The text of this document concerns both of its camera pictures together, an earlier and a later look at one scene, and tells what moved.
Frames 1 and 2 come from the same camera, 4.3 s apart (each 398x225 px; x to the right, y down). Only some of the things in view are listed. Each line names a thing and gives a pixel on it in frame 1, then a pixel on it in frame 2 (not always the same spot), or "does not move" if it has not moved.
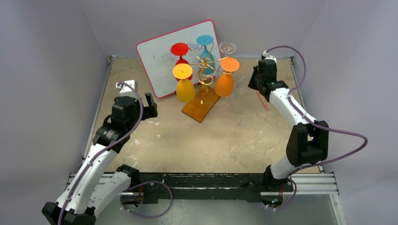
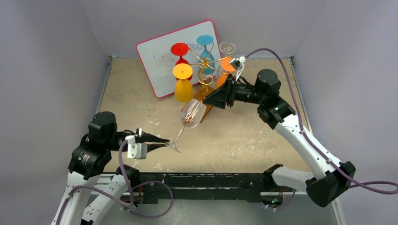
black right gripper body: (257, 83) to (230, 92)
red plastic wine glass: (180, 48) does not move
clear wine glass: (226, 48) does not move
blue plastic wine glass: (207, 64) does not move
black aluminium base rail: (207, 187) does not move
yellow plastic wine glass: (185, 91) does not move
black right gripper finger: (254, 82) to (219, 98)
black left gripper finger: (150, 100) to (146, 137)
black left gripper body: (148, 112) to (120, 138)
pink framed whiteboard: (159, 60) does not move
